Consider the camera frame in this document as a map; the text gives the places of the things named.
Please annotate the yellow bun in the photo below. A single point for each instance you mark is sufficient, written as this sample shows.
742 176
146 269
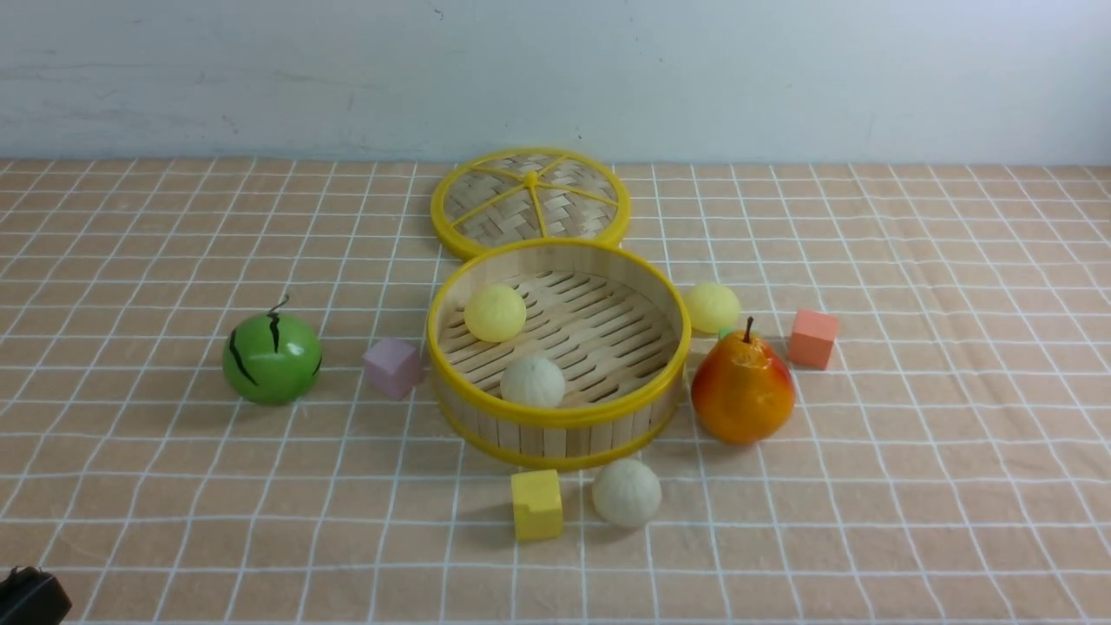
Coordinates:
495 313
712 307

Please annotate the white bun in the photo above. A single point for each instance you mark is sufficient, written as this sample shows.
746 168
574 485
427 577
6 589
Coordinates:
533 381
626 493

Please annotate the bamboo steamer tray yellow rim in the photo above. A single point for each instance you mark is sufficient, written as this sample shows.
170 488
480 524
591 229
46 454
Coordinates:
614 324

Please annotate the bamboo steamer lid yellow rim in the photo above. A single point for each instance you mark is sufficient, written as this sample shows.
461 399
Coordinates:
521 194

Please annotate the pink purple cube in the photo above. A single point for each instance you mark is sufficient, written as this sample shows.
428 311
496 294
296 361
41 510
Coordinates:
393 367

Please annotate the yellow cube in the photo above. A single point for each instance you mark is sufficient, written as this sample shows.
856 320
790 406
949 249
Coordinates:
536 505

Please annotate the orange red toy pear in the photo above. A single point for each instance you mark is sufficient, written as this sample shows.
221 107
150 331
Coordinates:
742 391

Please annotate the salmon pink cube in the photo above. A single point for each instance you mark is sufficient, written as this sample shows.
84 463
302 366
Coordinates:
812 338

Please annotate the green toy watermelon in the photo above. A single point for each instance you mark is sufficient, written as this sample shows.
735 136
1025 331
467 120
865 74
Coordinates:
272 359

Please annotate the checkered beige tablecloth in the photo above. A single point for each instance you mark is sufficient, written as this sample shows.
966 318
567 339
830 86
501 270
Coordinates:
949 467

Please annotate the black object bottom left corner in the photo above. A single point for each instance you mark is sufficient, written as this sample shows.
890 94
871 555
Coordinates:
30 596

